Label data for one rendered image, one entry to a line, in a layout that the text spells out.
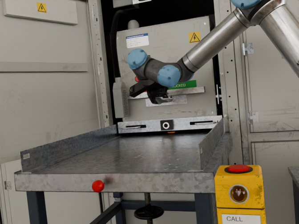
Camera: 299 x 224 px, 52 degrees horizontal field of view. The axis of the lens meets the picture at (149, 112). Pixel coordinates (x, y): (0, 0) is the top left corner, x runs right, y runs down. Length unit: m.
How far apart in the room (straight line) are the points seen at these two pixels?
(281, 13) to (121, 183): 0.62
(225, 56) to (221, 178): 0.96
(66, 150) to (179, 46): 0.73
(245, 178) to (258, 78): 0.91
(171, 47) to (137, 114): 0.38
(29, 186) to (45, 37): 0.73
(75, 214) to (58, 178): 0.87
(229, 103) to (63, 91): 0.78
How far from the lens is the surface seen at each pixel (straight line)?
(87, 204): 1.76
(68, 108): 1.53
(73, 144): 1.27
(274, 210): 1.53
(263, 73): 1.42
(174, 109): 1.53
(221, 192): 0.56
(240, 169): 0.57
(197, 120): 1.50
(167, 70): 1.05
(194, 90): 1.47
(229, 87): 1.44
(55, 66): 1.49
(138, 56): 1.10
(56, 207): 1.88
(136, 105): 1.59
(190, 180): 0.81
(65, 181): 0.96
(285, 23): 0.90
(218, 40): 1.10
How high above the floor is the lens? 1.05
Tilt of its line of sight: 3 degrees down
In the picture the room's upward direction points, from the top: 5 degrees counter-clockwise
